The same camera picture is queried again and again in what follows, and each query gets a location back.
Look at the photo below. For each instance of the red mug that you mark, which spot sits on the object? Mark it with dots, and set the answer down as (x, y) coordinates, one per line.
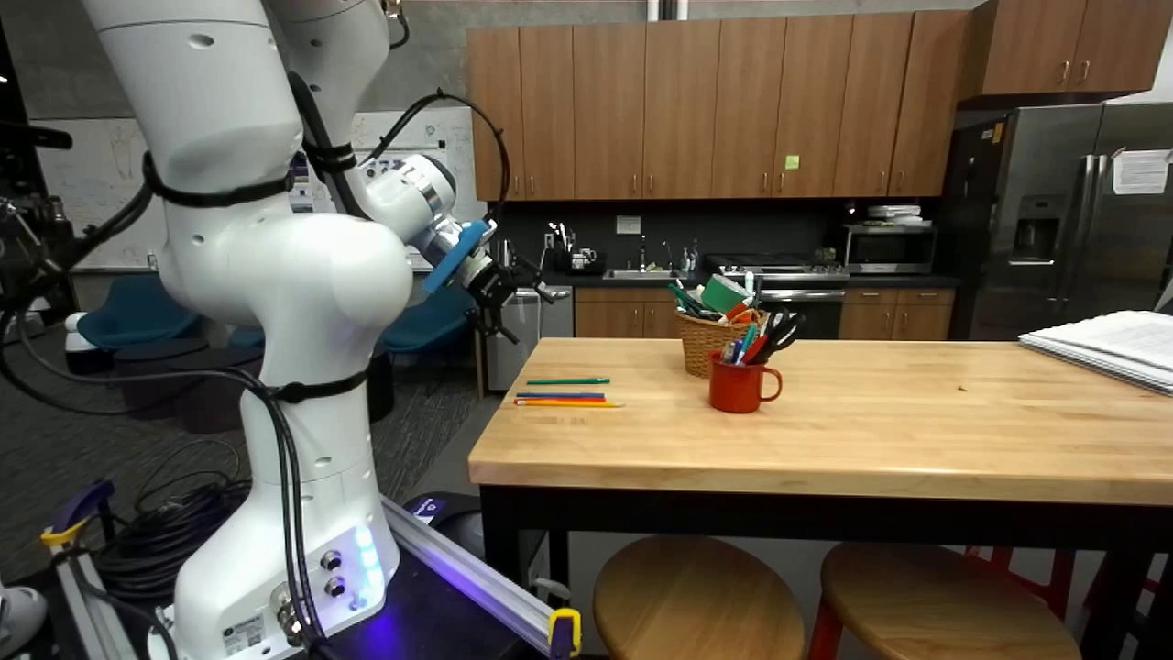
(735, 385)

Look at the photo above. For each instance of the black oven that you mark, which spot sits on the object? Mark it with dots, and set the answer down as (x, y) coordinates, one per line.
(809, 309)

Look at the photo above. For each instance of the metal kitchen faucet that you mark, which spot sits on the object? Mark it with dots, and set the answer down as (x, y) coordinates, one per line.
(554, 243)

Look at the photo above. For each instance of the wicker stationery basket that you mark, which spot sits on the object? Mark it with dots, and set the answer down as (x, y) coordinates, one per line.
(703, 346)

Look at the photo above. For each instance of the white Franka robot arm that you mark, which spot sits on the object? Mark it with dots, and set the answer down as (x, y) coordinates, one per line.
(279, 279)

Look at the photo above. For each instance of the white paper stack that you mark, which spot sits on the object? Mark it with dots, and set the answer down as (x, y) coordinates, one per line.
(1105, 343)

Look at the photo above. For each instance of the white whiteboard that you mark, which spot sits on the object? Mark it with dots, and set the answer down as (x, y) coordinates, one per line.
(86, 183)

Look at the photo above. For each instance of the green box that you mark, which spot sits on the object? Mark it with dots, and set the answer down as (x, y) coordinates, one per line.
(725, 298)

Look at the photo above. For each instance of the white wall outlet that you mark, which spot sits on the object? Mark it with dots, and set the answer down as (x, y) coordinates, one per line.
(630, 224)

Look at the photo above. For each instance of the green sticker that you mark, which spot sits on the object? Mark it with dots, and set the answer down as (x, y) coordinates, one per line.
(794, 163)

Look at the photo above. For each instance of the wooden base cabinet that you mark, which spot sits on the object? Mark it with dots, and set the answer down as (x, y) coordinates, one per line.
(898, 313)
(623, 313)

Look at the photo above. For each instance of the white paper sheet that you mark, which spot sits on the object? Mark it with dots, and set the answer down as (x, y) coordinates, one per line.
(1137, 169)

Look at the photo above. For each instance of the silver microwave oven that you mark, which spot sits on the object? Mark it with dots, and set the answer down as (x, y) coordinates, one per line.
(887, 246)

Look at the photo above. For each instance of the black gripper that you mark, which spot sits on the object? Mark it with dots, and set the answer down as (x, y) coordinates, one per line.
(491, 285)

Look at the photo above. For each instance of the wooden wall cabinets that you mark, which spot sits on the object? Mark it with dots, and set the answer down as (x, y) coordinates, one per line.
(758, 110)

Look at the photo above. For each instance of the red metal chair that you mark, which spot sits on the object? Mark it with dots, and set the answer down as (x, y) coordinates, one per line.
(1032, 574)

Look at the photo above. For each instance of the stainless steel refrigerator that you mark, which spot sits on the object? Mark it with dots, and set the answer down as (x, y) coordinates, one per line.
(1066, 233)

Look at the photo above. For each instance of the round wooden stool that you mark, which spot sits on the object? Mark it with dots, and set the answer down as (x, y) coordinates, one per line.
(941, 607)
(699, 607)

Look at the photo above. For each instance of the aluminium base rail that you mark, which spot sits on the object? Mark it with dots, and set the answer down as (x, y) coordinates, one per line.
(478, 579)

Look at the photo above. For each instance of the yellow pencil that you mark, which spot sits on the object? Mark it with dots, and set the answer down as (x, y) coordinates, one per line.
(561, 406)

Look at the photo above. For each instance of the blue yellow clamp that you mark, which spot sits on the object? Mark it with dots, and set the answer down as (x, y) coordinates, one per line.
(66, 524)

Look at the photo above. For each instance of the wooden butcher block table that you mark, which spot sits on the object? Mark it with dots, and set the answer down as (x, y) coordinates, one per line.
(854, 428)

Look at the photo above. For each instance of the red pencil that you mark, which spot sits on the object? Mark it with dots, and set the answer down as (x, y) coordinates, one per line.
(561, 394)

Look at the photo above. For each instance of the black tripod equipment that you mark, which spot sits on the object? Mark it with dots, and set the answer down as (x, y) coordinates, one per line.
(25, 208)

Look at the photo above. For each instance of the teal marker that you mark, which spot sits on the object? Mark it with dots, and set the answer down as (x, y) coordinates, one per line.
(741, 346)

